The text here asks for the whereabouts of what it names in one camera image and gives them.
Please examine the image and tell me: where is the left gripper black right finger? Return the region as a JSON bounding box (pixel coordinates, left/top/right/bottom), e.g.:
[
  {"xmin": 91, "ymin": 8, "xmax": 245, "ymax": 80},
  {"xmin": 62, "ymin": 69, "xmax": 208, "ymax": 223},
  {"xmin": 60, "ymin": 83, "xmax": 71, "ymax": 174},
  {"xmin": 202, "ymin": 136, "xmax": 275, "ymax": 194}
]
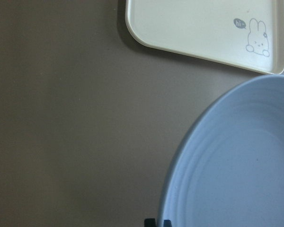
[{"xmin": 163, "ymin": 219, "xmax": 172, "ymax": 227}]

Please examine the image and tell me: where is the blue plate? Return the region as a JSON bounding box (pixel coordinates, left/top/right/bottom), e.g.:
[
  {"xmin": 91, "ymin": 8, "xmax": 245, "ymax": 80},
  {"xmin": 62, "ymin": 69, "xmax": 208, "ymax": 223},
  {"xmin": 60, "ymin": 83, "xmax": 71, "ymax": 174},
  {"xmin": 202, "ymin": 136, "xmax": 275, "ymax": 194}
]
[{"xmin": 157, "ymin": 76, "xmax": 284, "ymax": 227}]

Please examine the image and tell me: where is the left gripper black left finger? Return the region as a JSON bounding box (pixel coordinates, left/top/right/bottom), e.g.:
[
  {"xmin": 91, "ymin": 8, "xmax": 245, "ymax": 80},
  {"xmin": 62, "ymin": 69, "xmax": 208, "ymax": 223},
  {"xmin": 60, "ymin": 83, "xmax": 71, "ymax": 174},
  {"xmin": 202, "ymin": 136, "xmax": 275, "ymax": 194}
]
[{"xmin": 144, "ymin": 218, "xmax": 156, "ymax": 227}]

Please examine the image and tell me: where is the cream rabbit tray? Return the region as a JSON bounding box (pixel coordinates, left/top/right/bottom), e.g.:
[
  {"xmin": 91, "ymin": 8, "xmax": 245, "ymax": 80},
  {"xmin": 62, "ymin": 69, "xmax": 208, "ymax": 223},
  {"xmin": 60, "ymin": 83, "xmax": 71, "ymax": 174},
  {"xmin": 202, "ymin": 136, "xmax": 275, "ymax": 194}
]
[{"xmin": 125, "ymin": 0, "xmax": 284, "ymax": 74}]

